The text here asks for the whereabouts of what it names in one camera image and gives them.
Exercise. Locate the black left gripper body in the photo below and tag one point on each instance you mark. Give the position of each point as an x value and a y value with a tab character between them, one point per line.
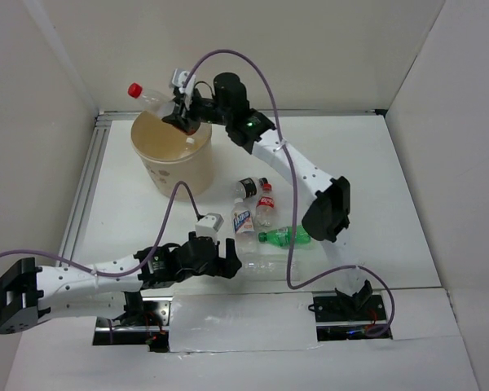
209	268

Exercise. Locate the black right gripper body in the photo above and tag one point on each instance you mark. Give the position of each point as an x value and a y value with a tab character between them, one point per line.
209	112

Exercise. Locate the large clear unlabelled bottle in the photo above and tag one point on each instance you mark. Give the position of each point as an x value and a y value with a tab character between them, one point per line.
266	267

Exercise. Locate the large clear bottle red label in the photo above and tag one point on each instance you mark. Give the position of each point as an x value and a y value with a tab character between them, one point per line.
151	101

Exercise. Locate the clear bottle blue orange label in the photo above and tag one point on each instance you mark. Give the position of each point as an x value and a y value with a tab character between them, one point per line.
244	230

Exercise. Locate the green plastic bottle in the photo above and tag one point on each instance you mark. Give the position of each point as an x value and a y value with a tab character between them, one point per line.
282	237

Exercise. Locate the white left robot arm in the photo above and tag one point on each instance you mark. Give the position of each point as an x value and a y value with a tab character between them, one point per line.
31	294

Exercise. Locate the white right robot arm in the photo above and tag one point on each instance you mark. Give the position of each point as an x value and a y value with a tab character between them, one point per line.
328	198

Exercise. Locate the beige plastic bin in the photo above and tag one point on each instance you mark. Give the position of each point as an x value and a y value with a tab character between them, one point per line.
196	170

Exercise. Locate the small clear bottle red label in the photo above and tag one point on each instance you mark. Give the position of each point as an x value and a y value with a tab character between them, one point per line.
265	207

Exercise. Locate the clear bottle black label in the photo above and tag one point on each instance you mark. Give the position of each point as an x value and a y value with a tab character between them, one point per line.
249	187

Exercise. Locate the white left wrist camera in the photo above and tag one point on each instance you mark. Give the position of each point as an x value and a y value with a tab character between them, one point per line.
209	225

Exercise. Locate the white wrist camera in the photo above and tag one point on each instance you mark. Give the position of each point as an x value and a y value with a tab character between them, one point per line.
209	225
183	84

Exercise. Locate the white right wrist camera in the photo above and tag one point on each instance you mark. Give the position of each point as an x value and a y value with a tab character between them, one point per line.
183	84

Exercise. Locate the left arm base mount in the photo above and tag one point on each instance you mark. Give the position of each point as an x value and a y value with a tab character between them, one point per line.
147	326

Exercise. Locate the aluminium frame rail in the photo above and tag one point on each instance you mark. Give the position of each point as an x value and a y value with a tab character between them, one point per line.
80	211

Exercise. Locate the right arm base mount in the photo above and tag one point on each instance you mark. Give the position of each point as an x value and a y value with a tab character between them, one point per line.
360	316

